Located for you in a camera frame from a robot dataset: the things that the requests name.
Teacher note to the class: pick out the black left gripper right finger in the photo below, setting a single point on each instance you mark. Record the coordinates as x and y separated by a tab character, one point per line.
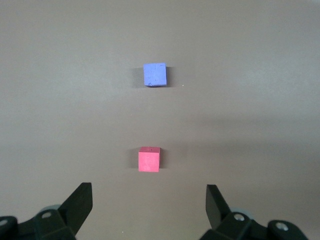
216	207

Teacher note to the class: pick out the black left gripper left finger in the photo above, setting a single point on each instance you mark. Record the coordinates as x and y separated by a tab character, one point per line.
72	212

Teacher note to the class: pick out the red foam cube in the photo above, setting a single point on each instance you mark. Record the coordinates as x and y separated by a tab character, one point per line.
148	161

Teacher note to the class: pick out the brown table cover mat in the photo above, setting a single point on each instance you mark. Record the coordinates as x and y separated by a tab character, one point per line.
75	100

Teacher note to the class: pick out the blue-purple foam cube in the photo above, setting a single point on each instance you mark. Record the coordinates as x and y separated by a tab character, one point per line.
155	75

